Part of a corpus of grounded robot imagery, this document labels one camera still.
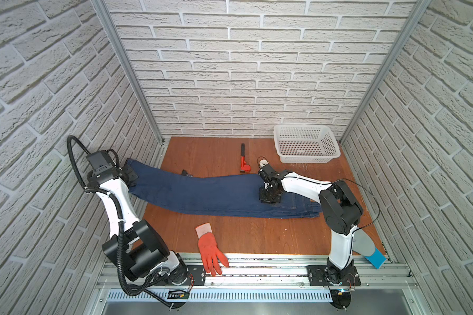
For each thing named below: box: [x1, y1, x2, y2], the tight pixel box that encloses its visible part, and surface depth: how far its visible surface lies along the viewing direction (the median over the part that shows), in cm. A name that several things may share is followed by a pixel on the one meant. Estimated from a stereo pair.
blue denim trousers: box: [125, 158, 323, 218], surface depth 94 cm
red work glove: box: [194, 222, 230, 277], surface depth 80 cm
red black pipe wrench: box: [239, 143, 251, 173], surface depth 112 cm
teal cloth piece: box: [364, 247, 387, 270], surface depth 80 cm
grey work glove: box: [352, 228, 376, 257], surface depth 83 cm
